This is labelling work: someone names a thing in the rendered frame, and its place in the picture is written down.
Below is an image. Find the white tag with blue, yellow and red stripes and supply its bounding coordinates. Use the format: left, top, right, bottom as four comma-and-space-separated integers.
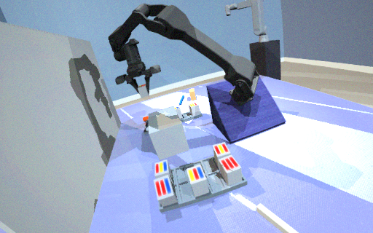
154, 160, 174, 184

